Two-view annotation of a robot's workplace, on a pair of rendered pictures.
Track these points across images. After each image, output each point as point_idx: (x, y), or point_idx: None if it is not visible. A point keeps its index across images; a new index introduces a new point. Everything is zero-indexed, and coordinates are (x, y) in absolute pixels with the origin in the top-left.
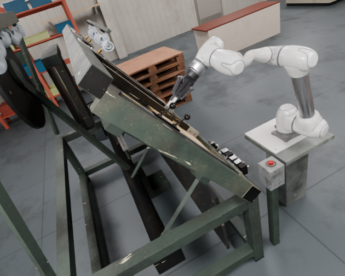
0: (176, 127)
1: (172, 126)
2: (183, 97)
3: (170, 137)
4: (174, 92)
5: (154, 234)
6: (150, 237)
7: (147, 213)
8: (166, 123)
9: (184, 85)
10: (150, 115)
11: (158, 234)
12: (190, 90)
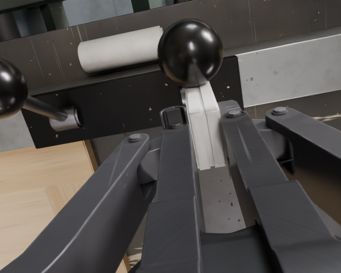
0: (42, 132)
1: (87, 84)
2: (126, 152)
3: None
4: (281, 113)
5: (12, 28)
6: (19, 32)
7: None
8: (135, 73)
9: (273, 200)
10: (256, 47)
11: (1, 22)
12: (46, 261)
